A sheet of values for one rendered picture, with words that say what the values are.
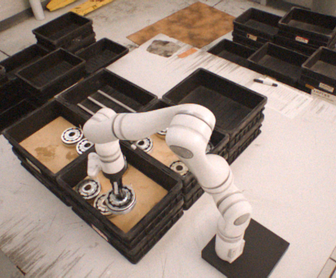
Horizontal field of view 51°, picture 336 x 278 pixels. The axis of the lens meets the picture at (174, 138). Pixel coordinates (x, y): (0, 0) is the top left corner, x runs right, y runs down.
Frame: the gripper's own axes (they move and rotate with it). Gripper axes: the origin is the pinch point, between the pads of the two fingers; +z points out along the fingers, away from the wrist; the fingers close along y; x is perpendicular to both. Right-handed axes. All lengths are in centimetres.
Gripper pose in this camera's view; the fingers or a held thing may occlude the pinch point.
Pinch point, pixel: (120, 190)
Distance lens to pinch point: 124.3
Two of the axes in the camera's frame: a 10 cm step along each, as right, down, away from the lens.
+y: -1.3, -7.2, 6.8
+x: -9.9, 1.3, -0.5
